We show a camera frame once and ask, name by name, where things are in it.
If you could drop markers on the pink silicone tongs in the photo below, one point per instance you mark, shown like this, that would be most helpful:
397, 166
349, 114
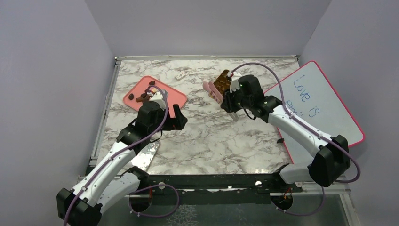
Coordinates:
216, 92

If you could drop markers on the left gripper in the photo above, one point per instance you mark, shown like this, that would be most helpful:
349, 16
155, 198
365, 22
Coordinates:
177, 123

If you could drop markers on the pink framed whiteboard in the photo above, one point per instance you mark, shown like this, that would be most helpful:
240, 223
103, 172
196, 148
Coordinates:
309, 94

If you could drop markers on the small white card box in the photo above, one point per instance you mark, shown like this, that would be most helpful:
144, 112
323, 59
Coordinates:
180, 76

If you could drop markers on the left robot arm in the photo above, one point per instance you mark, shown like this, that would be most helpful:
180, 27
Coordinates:
84, 204

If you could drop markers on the gold chocolate tin box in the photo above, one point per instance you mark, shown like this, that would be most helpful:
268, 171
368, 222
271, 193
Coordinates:
222, 82

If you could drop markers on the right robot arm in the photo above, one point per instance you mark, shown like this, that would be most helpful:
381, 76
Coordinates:
330, 155

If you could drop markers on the pink plastic tray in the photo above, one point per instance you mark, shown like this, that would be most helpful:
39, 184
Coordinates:
174, 96

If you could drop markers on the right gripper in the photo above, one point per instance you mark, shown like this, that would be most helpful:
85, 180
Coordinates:
227, 105

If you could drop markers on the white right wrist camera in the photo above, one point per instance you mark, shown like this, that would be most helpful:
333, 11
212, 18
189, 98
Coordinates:
234, 76

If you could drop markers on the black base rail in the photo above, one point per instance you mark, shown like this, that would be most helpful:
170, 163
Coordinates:
213, 189

